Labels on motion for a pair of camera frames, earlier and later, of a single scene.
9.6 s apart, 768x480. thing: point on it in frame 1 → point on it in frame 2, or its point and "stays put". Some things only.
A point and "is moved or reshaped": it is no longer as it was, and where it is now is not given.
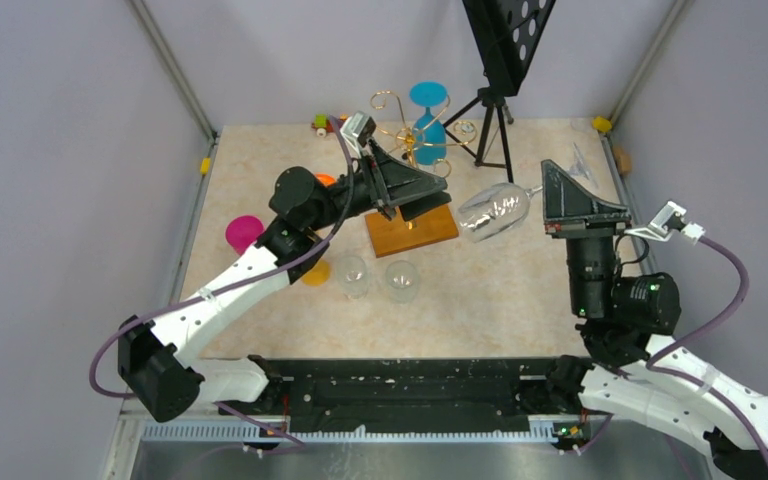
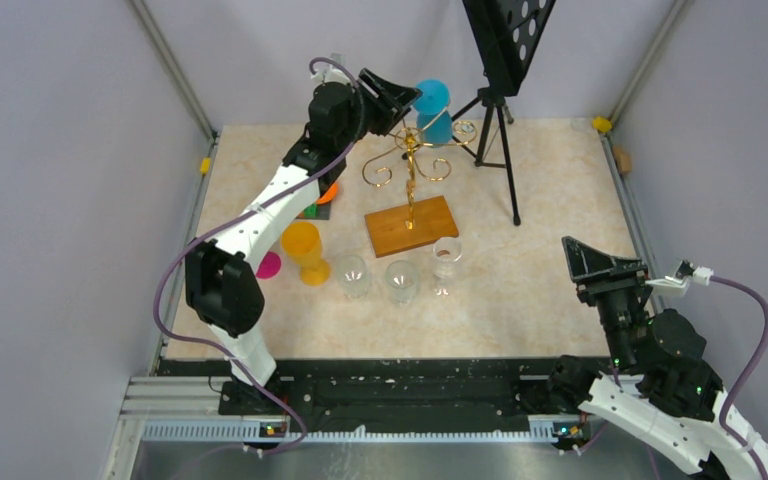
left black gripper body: x=381 y=182 → x=380 y=112
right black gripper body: x=602 y=222 → x=622 y=276
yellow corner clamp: x=601 y=124 stays put
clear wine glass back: x=494 y=211 → x=446 y=252
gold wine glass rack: x=424 y=143 stays put
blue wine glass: x=429 y=136 is moved or reshaped
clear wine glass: x=402 y=278 stays put
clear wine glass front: x=353 y=278 stays put
